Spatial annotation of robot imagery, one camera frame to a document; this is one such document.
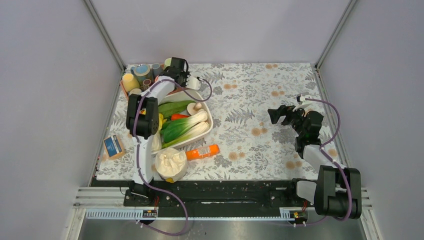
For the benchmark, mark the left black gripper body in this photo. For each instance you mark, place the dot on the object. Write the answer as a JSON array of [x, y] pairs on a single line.
[[185, 75]]

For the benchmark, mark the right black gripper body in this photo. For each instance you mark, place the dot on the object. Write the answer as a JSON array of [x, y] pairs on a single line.
[[296, 119]]

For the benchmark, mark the dark brown mug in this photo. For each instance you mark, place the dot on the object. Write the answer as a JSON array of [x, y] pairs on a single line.
[[146, 84]]

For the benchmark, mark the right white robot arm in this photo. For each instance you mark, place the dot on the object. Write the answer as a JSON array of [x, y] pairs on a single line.
[[337, 191]]

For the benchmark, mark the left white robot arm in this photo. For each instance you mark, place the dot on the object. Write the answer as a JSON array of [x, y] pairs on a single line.
[[142, 116]]

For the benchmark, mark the light green mug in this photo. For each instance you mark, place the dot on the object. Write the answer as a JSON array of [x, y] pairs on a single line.
[[167, 62]]

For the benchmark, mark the light blue big mug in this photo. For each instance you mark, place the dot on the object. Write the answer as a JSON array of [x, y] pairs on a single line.
[[142, 72]]

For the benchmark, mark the small grey blue cup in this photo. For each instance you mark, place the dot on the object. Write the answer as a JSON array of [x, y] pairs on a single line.
[[156, 69]]

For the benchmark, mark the pink tray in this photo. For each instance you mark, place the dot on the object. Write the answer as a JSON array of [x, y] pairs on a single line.
[[160, 89]]

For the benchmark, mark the white vegetable tub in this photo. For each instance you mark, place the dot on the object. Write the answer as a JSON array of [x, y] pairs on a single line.
[[189, 94]]

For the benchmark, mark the white mushroom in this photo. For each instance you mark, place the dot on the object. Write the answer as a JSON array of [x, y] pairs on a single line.
[[193, 108]]

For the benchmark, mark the green leaf vegetable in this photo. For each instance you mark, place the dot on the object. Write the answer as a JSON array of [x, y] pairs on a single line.
[[168, 109]]

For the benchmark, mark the red pepper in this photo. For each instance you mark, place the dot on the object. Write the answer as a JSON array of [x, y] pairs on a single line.
[[178, 116]]

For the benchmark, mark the yellow cup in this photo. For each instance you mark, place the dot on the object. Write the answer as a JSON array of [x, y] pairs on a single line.
[[129, 82]]

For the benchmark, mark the upper bok choy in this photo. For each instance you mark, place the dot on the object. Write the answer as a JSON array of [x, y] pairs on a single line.
[[177, 128]]

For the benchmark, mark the bok choy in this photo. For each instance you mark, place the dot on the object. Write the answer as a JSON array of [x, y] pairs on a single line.
[[177, 128], [194, 132]]

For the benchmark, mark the lower bok choy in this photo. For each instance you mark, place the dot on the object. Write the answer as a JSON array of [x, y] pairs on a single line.
[[194, 132]]

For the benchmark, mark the orange tube package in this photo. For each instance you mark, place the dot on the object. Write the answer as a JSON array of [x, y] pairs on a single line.
[[202, 152]]

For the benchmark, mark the yellow napa cabbage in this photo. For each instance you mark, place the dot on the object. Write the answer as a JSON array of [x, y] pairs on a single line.
[[157, 139]]

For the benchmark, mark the cream cloth bag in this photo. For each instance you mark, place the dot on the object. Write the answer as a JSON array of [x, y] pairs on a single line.
[[171, 164]]

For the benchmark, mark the blue labelled box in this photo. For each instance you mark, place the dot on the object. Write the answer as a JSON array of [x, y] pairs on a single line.
[[114, 147]]

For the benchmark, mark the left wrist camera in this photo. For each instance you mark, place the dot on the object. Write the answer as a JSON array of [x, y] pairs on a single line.
[[193, 83]]

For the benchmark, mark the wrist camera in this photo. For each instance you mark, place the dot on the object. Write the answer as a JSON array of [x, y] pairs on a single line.
[[302, 101], [193, 83]]

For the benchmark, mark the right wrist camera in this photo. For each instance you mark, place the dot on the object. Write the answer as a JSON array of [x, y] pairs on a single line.
[[302, 101]]

